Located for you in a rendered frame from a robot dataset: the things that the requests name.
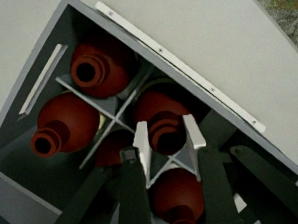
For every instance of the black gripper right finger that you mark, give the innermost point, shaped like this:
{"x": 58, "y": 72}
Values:
{"x": 270, "y": 195}

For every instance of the dark red bottle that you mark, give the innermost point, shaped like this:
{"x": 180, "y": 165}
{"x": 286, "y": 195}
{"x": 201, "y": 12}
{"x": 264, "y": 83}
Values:
{"x": 177, "y": 195}
{"x": 106, "y": 62}
{"x": 116, "y": 139}
{"x": 71, "y": 124}

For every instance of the grey square tray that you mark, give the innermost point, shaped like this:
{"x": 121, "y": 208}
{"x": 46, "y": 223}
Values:
{"x": 18, "y": 208}

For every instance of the dark grey crate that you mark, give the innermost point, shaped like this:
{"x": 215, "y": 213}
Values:
{"x": 54, "y": 180}

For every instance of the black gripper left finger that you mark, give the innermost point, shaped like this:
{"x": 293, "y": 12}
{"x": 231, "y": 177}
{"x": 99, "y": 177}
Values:
{"x": 96, "y": 200}

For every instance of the dark brown bottle with cream label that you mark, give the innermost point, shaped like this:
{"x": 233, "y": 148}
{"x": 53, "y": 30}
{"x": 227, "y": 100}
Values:
{"x": 162, "y": 102}

